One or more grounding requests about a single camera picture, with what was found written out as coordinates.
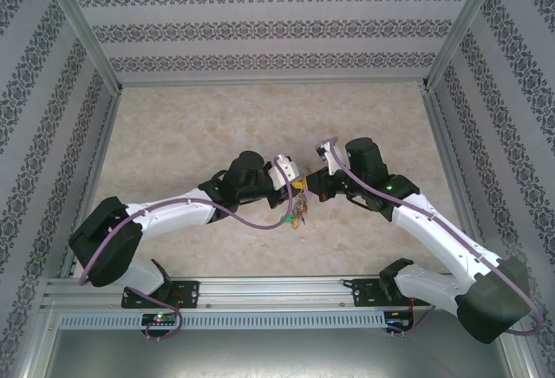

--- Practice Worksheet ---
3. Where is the metal keyring plate with rings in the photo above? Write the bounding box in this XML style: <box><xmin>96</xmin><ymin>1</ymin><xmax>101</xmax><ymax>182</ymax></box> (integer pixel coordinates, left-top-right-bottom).
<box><xmin>290</xmin><ymin>191</ymin><xmax>313</xmax><ymax>230</ymax></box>

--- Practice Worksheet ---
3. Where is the grey steel sheet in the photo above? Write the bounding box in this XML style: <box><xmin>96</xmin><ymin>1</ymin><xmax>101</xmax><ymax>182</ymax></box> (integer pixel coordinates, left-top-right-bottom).
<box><xmin>42</xmin><ymin>308</ymin><xmax>521</xmax><ymax>378</ymax></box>

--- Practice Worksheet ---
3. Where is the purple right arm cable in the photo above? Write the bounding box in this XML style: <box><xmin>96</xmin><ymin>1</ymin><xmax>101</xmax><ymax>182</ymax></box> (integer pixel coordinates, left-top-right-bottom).
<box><xmin>327</xmin><ymin>134</ymin><xmax>544</xmax><ymax>339</ymax></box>

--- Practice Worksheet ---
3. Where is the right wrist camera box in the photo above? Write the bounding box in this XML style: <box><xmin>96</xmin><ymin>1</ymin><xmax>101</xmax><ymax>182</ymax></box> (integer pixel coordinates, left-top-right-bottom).
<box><xmin>312</xmin><ymin>137</ymin><xmax>343</xmax><ymax>176</ymax></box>

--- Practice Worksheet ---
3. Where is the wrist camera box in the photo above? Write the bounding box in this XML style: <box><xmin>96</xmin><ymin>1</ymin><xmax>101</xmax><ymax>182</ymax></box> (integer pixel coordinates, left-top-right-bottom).
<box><xmin>267</xmin><ymin>153</ymin><xmax>304</xmax><ymax>188</ymax></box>
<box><xmin>312</xmin><ymin>137</ymin><xmax>343</xmax><ymax>176</ymax></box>

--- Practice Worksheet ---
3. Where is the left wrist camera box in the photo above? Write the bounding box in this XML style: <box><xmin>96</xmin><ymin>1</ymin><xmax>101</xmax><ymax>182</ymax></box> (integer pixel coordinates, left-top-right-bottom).
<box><xmin>267</xmin><ymin>153</ymin><xmax>304</xmax><ymax>188</ymax></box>

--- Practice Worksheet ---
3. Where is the black looped wrist cable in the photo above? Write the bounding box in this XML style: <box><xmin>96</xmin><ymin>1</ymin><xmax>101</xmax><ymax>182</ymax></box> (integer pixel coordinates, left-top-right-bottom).
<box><xmin>344</xmin><ymin>191</ymin><xmax>376</xmax><ymax>213</ymax></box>

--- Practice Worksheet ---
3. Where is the aluminium side rail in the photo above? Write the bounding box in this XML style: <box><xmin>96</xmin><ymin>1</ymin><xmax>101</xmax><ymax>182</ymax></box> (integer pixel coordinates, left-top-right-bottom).
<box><xmin>422</xmin><ymin>89</ymin><xmax>493</xmax><ymax>275</ymax></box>
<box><xmin>58</xmin><ymin>89</ymin><xmax>125</xmax><ymax>279</ymax></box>

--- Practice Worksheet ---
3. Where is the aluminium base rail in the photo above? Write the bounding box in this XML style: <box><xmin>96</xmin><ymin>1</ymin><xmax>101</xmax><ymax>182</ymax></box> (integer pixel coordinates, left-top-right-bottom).
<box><xmin>41</xmin><ymin>276</ymin><xmax>508</xmax><ymax>310</ymax></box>

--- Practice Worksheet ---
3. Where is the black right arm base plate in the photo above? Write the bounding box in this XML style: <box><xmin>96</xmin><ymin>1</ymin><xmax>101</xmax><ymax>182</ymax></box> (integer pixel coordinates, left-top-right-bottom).
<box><xmin>350</xmin><ymin>277</ymin><xmax>433</xmax><ymax>308</ymax></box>

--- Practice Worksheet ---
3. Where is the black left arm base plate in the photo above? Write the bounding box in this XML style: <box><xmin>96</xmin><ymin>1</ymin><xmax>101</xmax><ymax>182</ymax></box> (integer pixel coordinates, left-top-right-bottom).
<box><xmin>121</xmin><ymin>280</ymin><xmax>200</xmax><ymax>309</ymax></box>

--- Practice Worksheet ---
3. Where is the slotted grey cable duct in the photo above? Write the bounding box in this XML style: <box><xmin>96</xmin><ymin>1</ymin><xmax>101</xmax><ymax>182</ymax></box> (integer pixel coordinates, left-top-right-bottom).
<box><xmin>58</xmin><ymin>311</ymin><xmax>387</xmax><ymax>330</ymax></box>

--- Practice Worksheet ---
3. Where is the aluminium frame post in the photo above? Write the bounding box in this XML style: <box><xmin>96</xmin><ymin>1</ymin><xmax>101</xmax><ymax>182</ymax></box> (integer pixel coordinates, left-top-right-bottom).
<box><xmin>420</xmin><ymin>0</ymin><xmax>508</xmax><ymax>93</ymax></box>
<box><xmin>36</xmin><ymin>0</ymin><xmax>125</xmax><ymax>95</ymax></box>

